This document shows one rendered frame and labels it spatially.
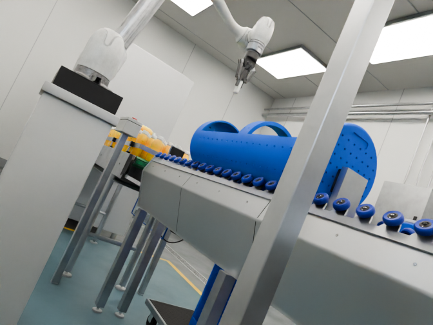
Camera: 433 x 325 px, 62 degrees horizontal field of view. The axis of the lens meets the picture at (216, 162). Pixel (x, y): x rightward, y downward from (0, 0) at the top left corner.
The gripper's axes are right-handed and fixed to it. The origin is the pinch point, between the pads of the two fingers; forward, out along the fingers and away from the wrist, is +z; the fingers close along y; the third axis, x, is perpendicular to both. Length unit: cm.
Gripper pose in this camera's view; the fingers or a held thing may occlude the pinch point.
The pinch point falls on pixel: (238, 87)
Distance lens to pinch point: 194.1
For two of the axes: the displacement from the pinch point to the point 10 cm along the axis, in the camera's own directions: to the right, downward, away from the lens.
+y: 7.2, 3.9, 5.7
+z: -4.1, 9.1, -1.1
